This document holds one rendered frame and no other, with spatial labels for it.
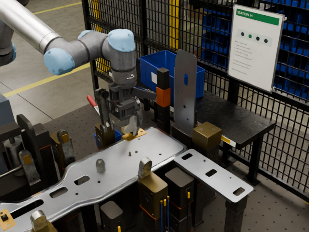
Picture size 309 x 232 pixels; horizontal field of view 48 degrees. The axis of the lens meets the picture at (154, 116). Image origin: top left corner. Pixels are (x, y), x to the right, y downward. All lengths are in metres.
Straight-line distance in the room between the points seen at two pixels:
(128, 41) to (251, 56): 0.60
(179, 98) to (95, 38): 0.47
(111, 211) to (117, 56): 0.47
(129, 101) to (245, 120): 0.56
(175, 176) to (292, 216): 0.56
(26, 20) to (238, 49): 0.82
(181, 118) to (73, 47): 0.59
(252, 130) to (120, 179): 0.55
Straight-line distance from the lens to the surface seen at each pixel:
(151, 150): 1.33
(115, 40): 1.01
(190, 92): 1.33
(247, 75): 1.49
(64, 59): 0.99
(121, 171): 1.25
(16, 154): 1.31
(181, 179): 1.24
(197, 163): 1.27
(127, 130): 1.15
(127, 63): 1.04
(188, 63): 1.29
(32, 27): 1.08
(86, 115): 2.16
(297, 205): 1.63
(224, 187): 1.19
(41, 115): 3.67
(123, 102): 1.10
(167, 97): 1.51
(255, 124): 1.46
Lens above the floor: 1.81
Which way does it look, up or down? 32 degrees down
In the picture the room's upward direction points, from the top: 2 degrees counter-clockwise
